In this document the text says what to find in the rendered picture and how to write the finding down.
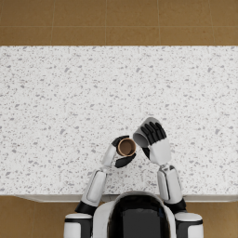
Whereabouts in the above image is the brown paper cup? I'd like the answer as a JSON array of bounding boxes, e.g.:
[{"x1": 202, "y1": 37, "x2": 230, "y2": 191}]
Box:
[{"x1": 116, "y1": 137, "x2": 138, "y2": 158}]

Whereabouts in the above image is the grey cup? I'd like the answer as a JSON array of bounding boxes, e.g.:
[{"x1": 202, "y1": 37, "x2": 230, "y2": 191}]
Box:
[{"x1": 132, "y1": 116, "x2": 162, "y2": 149}]

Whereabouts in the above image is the robot body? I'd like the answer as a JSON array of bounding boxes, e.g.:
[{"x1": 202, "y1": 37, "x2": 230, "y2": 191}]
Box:
[{"x1": 92, "y1": 191, "x2": 178, "y2": 238}]

